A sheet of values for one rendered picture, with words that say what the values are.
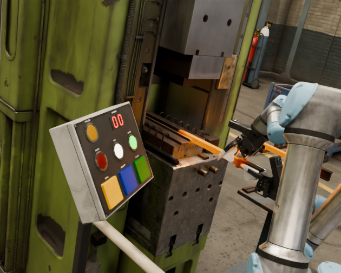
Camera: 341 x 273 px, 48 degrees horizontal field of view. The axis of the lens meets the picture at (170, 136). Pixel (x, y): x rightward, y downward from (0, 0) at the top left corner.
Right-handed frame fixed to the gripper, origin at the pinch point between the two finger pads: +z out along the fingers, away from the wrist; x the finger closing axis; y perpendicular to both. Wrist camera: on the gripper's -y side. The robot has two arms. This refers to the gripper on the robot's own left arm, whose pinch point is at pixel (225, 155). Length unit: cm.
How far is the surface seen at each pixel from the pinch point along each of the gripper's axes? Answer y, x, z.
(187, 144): -14.8, -4.1, 10.4
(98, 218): 10, -68, -1
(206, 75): -29.7, -1.6, -16.2
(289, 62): -349, 842, 244
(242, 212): -2, 138, 115
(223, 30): -39, 3, -32
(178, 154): -12.9, -8.4, 13.9
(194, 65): -31.6, -10.2, -19.6
